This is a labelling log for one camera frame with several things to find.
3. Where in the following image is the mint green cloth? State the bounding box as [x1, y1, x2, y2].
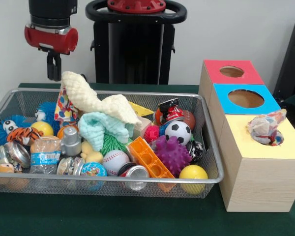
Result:
[78, 112, 136, 150]

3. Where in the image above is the brown toy football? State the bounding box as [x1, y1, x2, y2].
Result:
[181, 110, 196, 131]

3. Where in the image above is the silver mesh bin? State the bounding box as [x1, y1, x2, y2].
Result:
[0, 88, 224, 200]

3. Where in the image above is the purple spiky ball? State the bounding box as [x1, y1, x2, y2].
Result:
[153, 135, 193, 178]

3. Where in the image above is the black and white soccer ball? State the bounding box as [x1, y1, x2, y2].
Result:
[164, 120, 192, 146]

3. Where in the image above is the cream knitted cloth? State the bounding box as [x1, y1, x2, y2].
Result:
[61, 70, 144, 126]

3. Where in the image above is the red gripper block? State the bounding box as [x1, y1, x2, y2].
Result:
[24, 23, 79, 82]

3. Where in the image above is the wooden three-hole sorting box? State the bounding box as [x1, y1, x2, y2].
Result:
[198, 59, 295, 212]

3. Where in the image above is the white baseball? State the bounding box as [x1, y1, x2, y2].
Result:
[102, 149, 131, 177]

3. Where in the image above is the smooth yellow ball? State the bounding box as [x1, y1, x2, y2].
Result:
[178, 164, 209, 195]

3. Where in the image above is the orange plastic building block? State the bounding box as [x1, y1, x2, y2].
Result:
[127, 137, 176, 179]

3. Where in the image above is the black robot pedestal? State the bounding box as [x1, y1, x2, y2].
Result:
[85, 0, 188, 85]

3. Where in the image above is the orange striped tiger plush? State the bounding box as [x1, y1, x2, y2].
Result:
[6, 126, 44, 146]

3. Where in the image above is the dotted paper napkin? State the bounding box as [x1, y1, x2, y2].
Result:
[247, 109, 288, 146]
[54, 87, 79, 122]

